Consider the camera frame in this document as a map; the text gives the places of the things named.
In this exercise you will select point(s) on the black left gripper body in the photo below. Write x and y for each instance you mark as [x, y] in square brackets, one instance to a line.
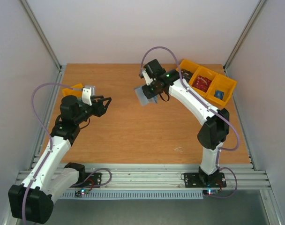
[98, 108]

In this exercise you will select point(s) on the red cards in bin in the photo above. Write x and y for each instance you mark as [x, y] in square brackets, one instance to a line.
[202, 83]

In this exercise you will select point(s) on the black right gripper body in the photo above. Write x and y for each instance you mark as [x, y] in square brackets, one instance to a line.
[147, 91]

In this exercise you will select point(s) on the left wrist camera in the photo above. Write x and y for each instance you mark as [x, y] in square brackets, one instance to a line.
[87, 93]

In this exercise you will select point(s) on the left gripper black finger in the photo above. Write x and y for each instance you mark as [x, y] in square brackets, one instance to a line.
[106, 102]
[96, 97]

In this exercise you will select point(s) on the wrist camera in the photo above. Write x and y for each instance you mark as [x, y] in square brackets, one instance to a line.
[87, 93]
[143, 74]

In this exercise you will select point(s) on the small yellow bin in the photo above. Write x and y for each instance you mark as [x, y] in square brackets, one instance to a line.
[76, 91]

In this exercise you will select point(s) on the left circuit board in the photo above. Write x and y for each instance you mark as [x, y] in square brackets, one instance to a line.
[82, 192]

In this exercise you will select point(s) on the grey slotted cable duct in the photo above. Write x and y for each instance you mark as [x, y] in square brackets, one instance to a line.
[134, 195]

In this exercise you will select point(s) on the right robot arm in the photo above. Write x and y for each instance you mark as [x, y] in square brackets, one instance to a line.
[214, 122]

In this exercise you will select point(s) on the circuit board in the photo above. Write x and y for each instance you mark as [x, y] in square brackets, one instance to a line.
[210, 192]
[82, 192]

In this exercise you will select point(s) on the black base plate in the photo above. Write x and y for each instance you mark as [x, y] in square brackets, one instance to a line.
[96, 178]
[194, 180]

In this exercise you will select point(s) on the blue card in bin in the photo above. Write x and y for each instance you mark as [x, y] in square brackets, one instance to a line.
[219, 94]

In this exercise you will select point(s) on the black items in bin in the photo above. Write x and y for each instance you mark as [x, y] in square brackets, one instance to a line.
[187, 75]

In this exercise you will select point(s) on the yellow three-compartment bin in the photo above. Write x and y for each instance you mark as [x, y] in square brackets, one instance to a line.
[214, 87]

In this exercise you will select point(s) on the teal leather card holder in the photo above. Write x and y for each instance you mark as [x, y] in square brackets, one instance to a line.
[142, 98]

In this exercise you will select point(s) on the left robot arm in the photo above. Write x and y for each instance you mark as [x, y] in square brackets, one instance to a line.
[34, 199]

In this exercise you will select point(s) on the aluminium frame rail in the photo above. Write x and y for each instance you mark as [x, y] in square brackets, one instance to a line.
[170, 176]

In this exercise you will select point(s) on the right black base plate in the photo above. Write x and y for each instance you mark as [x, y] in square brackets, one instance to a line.
[194, 180]

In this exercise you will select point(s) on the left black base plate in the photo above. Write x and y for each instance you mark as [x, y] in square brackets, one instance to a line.
[96, 178]

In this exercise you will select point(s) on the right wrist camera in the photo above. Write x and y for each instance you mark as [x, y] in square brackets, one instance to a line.
[143, 74]

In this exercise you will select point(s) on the right circuit board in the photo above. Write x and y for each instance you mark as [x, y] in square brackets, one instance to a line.
[210, 192]

